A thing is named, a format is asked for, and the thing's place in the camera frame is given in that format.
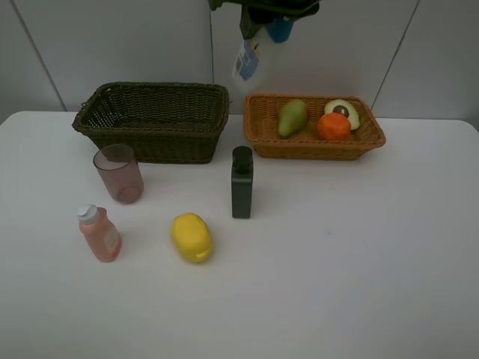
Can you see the white bottle blue cap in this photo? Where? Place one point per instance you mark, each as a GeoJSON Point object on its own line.
{"type": "Point", "coordinates": [258, 56]}

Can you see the black square pump bottle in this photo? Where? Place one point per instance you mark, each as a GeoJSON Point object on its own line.
{"type": "Point", "coordinates": [242, 173]}

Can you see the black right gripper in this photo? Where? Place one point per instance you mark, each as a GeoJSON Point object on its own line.
{"type": "Point", "coordinates": [255, 14]}

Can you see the yellow lemon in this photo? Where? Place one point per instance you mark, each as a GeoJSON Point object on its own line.
{"type": "Point", "coordinates": [192, 238]}

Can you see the translucent brown plastic cup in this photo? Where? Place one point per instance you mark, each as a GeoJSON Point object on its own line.
{"type": "Point", "coordinates": [118, 168]}

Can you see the green red pear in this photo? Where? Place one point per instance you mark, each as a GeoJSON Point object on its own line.
{"type": "Point", "coordinates": [292, 118]}

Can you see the avocado half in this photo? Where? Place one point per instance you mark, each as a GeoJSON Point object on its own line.
{"type": "Point", "coordinates": [341, 106]}

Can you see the orange wicker basket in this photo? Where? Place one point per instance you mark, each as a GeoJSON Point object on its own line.
{"type": "Point", "coordinates": [261, 116]}

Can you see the dark brown wicker basket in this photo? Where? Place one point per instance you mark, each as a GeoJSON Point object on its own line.
{"type": "Point", "coordinates": [163, 122]}

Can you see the orange tangerine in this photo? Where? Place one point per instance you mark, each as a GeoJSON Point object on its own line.
{"type": "Point", "coordinates": [334, 127]}

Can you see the pink bottle white cap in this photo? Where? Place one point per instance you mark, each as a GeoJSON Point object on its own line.
{"type": "Point", "coordinates": [101, 235]}

